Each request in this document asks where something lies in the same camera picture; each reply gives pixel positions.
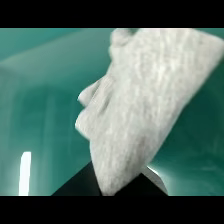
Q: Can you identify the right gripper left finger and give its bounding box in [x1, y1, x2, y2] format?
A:
[51, 160, 102, 197]

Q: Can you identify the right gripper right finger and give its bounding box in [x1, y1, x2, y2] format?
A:
[114, 165, 169, 197]

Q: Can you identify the light grey garment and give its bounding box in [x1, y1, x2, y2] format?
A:
[74, 28, 224, 197]

